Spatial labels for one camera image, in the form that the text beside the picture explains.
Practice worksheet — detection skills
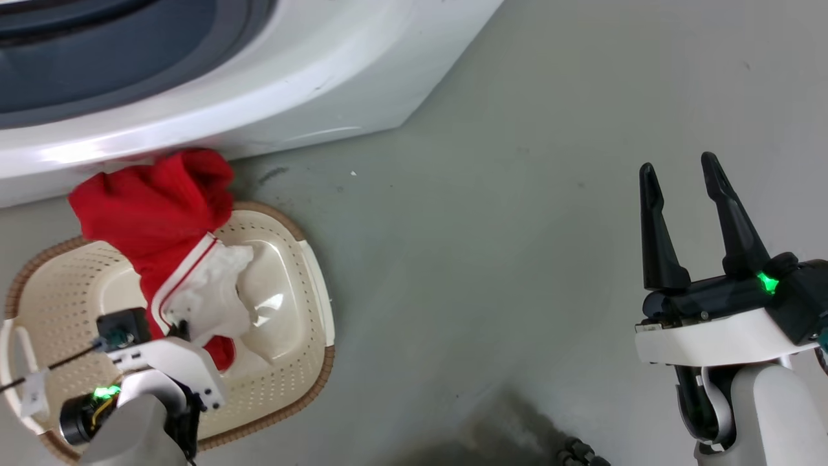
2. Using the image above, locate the white washing machine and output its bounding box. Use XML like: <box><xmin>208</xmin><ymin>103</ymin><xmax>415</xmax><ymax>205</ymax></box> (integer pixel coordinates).
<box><xmin>0</xmin><ymin>0</ymin><xmax>504</xmax><ymax>209</ymax></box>

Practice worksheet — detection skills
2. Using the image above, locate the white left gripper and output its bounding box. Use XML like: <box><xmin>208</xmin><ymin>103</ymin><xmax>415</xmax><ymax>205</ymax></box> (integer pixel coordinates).
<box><xmin>105</xmin><ymin>319</ymin><xmax>228</xmax><ymax>412</ymax></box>

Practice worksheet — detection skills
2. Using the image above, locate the dark grey washer door seal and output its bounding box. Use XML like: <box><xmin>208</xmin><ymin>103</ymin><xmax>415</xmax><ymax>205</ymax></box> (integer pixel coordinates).
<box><xmin>0</xmin><ymin>0</ymin><xmax>279</xmax><ymax>130</ymax></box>

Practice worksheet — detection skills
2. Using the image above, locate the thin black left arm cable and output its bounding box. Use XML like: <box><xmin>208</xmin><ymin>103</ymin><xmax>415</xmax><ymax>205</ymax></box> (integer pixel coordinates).
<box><xmin>0</xmin><ymin>343</ymin><xmax>105</xmax><ymax>393</ymax></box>

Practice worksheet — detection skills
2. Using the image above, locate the cream laundry basket brown rim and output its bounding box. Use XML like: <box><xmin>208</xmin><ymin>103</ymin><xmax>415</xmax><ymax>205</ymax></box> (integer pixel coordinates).
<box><xmin>0</xmin><ymin>200</ymin><xmax>336</xmax><ymax>464</ymax></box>

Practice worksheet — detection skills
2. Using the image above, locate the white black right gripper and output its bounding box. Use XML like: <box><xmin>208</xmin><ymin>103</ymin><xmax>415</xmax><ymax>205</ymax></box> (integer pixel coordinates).
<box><xmin>634</xmin><ymin>151</ymin><xmax>821</xmax><ymax>367</ymax></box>

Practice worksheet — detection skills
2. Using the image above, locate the red and white garment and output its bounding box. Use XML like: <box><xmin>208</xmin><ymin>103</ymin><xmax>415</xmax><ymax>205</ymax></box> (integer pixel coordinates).
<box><xmin>68</xmin><ymin>148</ymin><xmax>254</xmax><ymax>372</ymax></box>

